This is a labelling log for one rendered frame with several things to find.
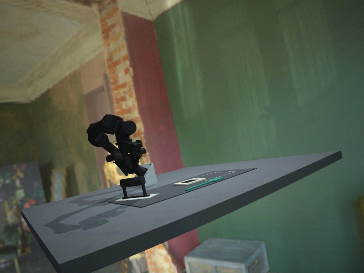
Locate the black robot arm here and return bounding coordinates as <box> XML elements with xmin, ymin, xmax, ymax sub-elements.
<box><xmin>87</xmin><ymin>114</ymin><xmax>148</xmax><ymax>176</ymax></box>

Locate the cream tile with dark rectangle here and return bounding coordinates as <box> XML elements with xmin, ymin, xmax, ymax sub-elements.
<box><xmin>173</xmin><ymin>178</ymin><xmax>206</xmax><ymax>185</ymax></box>

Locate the dark grey mat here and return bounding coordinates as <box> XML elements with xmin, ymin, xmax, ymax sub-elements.
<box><xmin>109</xmin><ymin>168</ymin><xmax>256</xmax><ymax>208</ymax></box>

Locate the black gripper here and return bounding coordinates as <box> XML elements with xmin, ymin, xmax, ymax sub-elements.
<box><xmin>106</xmin><ymin>137</ymin><xmax>146</xmax><ymax>176</ymax></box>

